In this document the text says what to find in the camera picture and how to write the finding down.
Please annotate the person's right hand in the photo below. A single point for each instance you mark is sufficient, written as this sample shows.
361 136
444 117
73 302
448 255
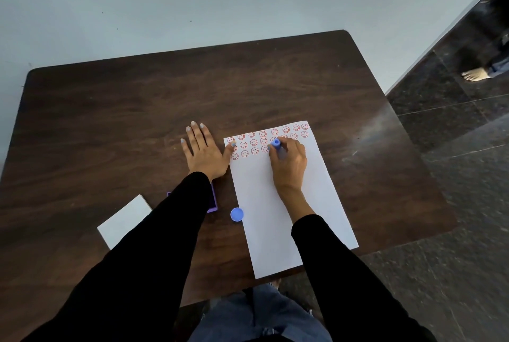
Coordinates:
290 170

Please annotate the person's left little finger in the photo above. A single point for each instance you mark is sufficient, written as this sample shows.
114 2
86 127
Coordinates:
185 149

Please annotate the person's blue jeans legs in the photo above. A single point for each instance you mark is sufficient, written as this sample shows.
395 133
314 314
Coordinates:
258 318

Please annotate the person's left thumb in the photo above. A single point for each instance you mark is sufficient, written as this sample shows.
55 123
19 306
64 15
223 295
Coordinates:
228 153

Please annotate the person's left middle finger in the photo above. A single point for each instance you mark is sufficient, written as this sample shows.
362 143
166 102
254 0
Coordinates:
197 135

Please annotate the person's right thumb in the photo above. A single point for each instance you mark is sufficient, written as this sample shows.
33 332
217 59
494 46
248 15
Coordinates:
272 155

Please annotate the person's left hand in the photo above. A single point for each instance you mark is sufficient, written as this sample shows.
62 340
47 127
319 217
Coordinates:
206 157

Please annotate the blue round cap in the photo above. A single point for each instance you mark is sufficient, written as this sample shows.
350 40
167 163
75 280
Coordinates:
237 214

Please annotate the small white paper pad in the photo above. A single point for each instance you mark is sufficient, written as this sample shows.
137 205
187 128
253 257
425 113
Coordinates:
121 220

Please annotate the person's left forearm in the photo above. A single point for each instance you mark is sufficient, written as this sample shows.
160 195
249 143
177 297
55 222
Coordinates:
151 250

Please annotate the white paper sheet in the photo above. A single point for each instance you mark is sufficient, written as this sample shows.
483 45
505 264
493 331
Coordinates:
262 202

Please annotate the person's right forearm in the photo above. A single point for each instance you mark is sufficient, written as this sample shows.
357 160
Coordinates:
338 270

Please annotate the blue stamp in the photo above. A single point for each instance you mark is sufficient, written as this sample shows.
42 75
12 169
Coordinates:
276 142

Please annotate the purple ink pad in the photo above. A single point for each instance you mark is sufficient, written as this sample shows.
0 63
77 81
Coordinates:
212 198

